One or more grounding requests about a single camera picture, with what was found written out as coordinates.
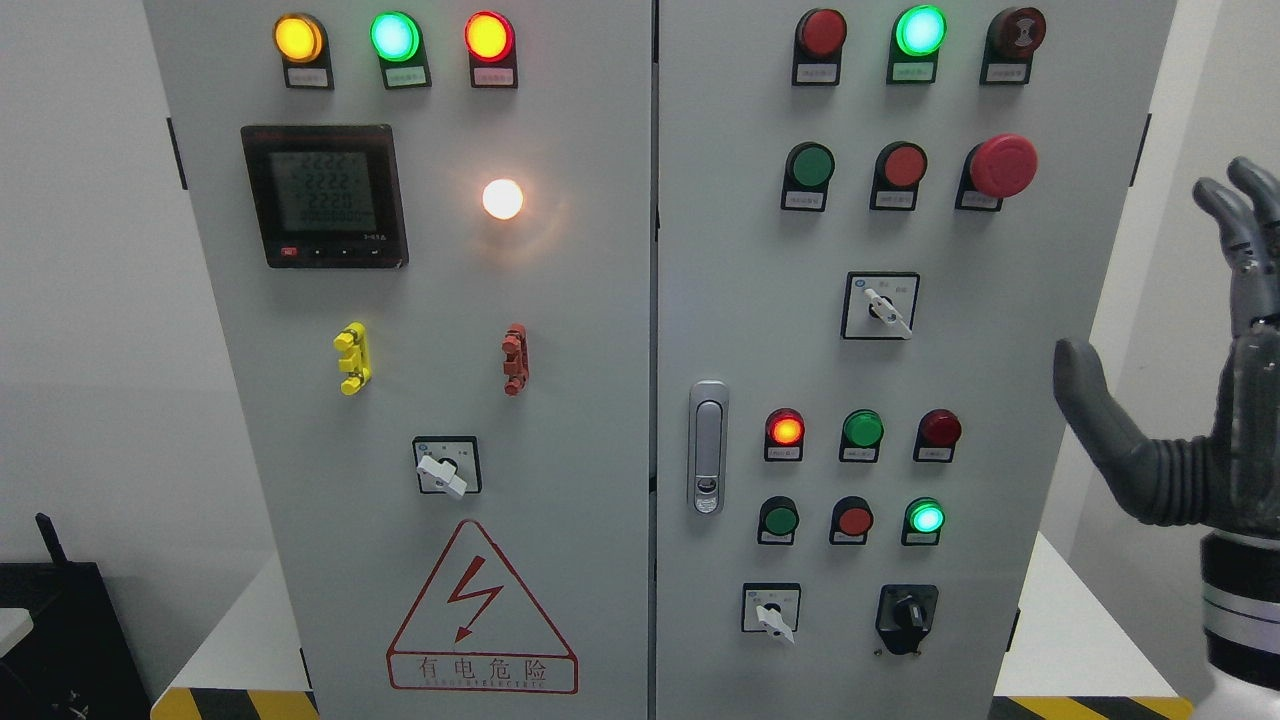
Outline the gray robotic hand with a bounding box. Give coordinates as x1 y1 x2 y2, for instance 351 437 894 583
1053 158 1279 541

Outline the gray rotary switch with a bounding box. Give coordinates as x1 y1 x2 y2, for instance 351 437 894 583
741 582 803 646
412 436 483 498
841 272 920 340

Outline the middle dark red lamp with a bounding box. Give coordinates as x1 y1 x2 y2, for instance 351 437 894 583
913 407 963 462

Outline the lower lit green button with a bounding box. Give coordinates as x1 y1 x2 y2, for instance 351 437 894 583
900 497 947 546

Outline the middle green lamp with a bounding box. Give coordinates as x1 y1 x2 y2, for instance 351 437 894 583
838 407 884 462

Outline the green lamp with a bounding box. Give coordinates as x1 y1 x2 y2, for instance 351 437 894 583
370 12 433 90
838 407 884 462
886 4 948 85

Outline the lower red push button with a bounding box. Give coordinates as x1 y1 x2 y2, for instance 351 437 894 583
828 496 874 546

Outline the red push button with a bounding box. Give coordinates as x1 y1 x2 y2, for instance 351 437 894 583
828 496 874 546
869 141 928 211

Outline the red emergency stop button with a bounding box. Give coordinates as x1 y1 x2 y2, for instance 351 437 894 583
954 133 1039 211

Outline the right gray cabinet door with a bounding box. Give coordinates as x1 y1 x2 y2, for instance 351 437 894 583
654 1 1176 719

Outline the gray cabinet door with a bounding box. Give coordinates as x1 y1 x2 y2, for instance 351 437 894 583
654 1 1176 719
145 1 653 719

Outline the lit red indicator lamp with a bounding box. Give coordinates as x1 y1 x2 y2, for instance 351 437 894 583
763 407 806 462

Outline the upper red push button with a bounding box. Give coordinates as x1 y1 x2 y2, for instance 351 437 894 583
869 141 928 211

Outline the lower green push button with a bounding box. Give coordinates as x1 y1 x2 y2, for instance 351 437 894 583
756 496 800 544

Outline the green push button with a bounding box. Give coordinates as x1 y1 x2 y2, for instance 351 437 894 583
756 496 800 544
780 141 835 211

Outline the dark red buzzer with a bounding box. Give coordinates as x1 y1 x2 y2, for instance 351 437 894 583
979 6 1047 86

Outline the upper green push button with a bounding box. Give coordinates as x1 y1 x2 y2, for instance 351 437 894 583
780 141 835 211

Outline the top right green lamp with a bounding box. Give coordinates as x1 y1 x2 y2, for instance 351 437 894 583
886 4 948 85

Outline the top right red lamp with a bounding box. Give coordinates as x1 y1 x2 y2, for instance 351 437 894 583
791 8 849 86

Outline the red electric hazard sticker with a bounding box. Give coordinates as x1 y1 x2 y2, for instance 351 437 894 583
387 519 579 694

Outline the white glowing indicator lamp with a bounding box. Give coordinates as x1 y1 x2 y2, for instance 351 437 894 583
481 178 525 222

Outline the left gray cabinet door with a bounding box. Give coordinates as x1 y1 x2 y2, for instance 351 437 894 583
145 1 653 719

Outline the top left red lamp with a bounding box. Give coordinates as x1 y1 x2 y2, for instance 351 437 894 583
463 10 518 88

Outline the top left green lamp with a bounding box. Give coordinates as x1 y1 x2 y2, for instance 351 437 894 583
370 12 433 90

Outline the digital power meter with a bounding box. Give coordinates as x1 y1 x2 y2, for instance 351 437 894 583
241 124 410 269

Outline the yellow indicator lamp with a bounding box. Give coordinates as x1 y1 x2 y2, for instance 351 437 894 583
273 13 334 90

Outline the black box with antenna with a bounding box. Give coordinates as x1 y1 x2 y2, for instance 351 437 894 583
1 512 151 719

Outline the black rotary selector switch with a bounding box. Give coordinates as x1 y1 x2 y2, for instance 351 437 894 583
876 584 940 656

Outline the silver door handle lock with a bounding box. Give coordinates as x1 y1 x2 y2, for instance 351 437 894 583
686 380 730 516

